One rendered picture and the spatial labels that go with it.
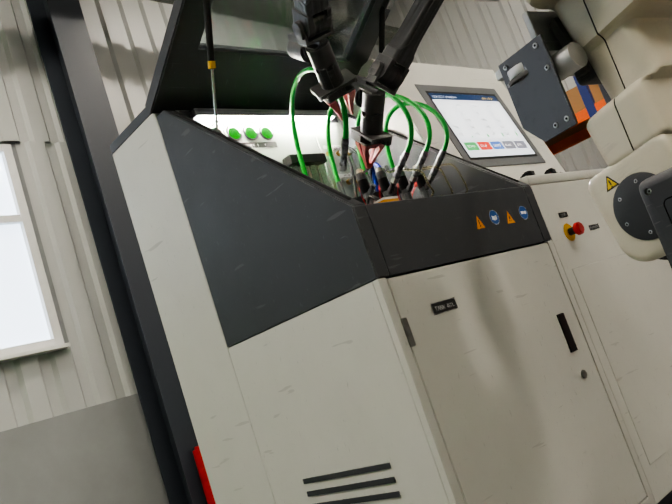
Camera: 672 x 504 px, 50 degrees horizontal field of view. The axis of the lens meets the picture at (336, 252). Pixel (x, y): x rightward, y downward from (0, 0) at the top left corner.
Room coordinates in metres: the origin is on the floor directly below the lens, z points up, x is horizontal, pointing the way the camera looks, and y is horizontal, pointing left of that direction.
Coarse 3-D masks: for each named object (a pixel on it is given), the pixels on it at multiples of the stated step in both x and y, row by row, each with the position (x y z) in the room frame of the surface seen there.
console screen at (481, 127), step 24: (432, 96) 2.29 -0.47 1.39; (456, 96) 2.39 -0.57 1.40; (480, 96) 2.49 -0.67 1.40; (456, 120) 2.31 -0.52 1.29; (480, 120) 2.40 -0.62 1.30; (504, 120) 2.51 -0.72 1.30; (456, 144) 2.23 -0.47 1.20; (480, 144) 2.32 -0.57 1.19; (504, 144) 2.42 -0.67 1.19; (528, 144) 2.52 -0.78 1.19
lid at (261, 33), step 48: (192, 0) 1.65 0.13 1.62; (240, 0) 1.76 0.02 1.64; (288, 0) 1.86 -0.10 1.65; (336, 0) 1.97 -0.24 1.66; (384, 0) 2.06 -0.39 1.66; (192, 48) 1.76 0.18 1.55; (240, 48) 1.88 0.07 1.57; (336, 48) 2.12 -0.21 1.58; (192, 96) 1.88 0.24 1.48; (240, 96) 1.99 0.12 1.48; (288, 96) 2.12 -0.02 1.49
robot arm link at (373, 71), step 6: (378, 60) 1.67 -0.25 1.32; (372, 66) 1.68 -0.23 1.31; (378, 66) 1.67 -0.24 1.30; (372, 72) 1.68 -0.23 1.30; (378, 72) 1.67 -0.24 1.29; (360, 78) 1.75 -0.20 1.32; (366, 78) 1.70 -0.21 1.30; (372, 78) 1.68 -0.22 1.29; (354, 84) 1.75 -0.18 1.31; (360, 84) 1.75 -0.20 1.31; (372, 84) 1.74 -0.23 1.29; (378, 84) 1.69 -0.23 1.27; (384, 90) 1.73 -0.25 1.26; (390, 90) 1.72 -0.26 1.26; (396, 90) 1.73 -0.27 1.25; (354, 102) 1.76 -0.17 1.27
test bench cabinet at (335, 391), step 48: (384, 288) 1.45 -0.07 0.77; (288, 336) 1.68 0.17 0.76; (336, 336) 1.57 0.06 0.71; (384, 336) 1.47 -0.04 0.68; (240, 384) 1.85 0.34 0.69; (288, 384) 1.72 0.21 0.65; (336, 384) 1.60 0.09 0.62; (384, 384) 1.50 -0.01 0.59; (288, 432) 1.76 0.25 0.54; (336, 432) 1.64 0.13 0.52; (384, 432) 1.53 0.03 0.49; (432, 432) 1.45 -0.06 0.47; (624, 432) 1.92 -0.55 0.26; (288, 480) 1.80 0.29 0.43; (336, 480) 1.67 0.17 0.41; (384, 480) 1.56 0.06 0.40; (432, 480) 1.47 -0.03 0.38
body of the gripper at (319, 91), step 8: (336, 64) 1.58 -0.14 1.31; (320, 72) 1.58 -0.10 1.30; (328, 72) 1.58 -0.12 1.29; (336, 72) 1.59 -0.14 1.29; (344, 72) 1.64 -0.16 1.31; (320, 80) 1.60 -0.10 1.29; (328, 80) 1.59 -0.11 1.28; (336, 80) 1.60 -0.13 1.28; (344, 80) 1.61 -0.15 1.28; (352, 80) 1.61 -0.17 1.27; (312, 88) 1.64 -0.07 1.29; (320, 88) 1.63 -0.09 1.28; (328, 88) 1.61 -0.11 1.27; (336, 88) 1.61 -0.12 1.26; (320, 96) 1.61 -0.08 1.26
